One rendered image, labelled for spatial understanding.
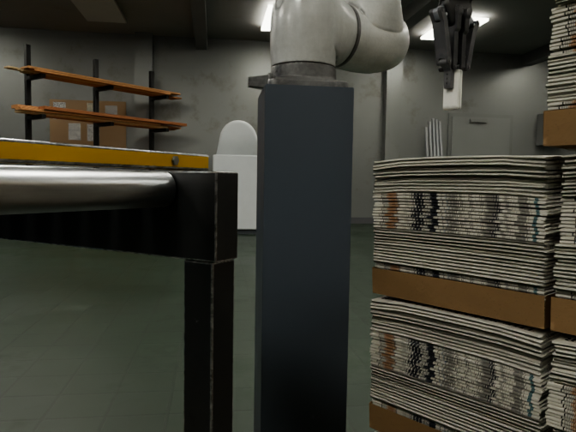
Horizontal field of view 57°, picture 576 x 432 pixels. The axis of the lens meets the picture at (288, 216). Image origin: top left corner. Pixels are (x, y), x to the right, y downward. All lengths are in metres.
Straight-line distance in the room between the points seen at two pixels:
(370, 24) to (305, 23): 0.19
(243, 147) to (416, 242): 7.13
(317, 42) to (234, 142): 6.71
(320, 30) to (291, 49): 0.08
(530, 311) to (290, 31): 0.80
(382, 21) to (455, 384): 0.89
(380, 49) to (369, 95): 9.18
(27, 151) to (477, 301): 0.59
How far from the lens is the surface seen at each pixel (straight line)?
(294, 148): 1.19
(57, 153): 0.53
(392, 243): 0.88
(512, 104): 11.71
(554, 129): 0.74
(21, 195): 0.59
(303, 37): 1.26
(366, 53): 1.38
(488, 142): 11.34
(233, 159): 7.87
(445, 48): 1.02
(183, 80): 10.20
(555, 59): 0.76
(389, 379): 0.93
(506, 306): 0.78
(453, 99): 1.04
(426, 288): 0.85
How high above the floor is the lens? 0.79
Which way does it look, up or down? 4 degrees down
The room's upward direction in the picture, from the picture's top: 1 degrees clockwise
